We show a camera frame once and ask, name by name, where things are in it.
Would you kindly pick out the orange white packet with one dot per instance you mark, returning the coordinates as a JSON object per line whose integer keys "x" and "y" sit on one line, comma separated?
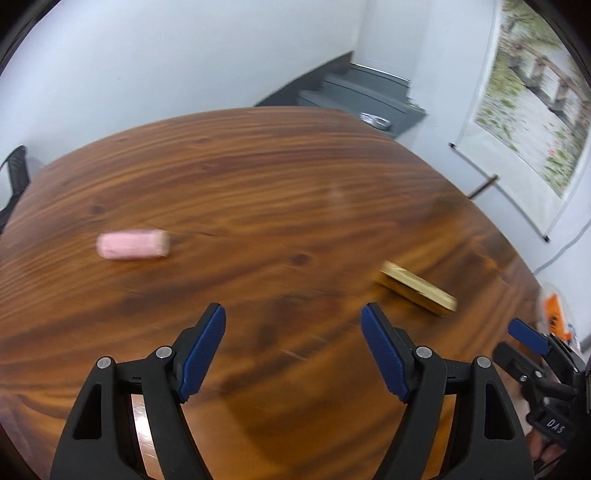
{"x": 553, "y": 311}

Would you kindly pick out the pink cylindrical roll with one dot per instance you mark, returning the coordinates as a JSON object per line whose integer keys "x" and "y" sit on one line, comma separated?
{"x": 131, "y": 244}

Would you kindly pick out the hanging scroll painting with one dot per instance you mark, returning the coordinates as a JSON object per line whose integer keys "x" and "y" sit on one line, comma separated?
{"x": 531, "y": 92}

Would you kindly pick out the grey staircase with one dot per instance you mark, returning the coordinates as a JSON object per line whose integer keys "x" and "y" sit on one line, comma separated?
{"x": 360, "y": 92}

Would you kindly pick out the person's right hand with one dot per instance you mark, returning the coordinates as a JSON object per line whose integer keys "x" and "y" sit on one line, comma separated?
{"x": 540, "y": 450}

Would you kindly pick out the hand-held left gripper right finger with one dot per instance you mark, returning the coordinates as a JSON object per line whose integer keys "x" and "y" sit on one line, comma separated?
{"x": 385, "y": 350}

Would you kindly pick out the crumpled foil container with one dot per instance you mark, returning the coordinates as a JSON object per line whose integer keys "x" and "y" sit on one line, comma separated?
{"x": 376, "y": 121}

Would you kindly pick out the gold rectangular box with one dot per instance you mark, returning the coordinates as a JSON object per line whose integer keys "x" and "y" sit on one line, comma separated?
{"x": 415, "y": 288}

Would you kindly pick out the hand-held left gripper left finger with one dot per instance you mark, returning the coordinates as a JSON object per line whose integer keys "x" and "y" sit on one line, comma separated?
{"x": 205, "y": 350}

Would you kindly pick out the black chair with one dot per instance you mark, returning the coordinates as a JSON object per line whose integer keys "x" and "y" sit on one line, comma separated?
{"x": 16, "y": 170}

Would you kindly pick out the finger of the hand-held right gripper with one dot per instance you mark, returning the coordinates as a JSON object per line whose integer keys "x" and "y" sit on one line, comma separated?
{"x": 526, "y": 334}
{"x": 512, "y": 362}

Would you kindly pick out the wooden desktop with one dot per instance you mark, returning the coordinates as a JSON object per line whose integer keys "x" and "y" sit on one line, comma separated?
{"x": 254, "y": 184}

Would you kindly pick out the brown wooden stick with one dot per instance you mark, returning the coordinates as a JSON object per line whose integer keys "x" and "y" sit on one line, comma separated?
{"x": 485, "y": 186}

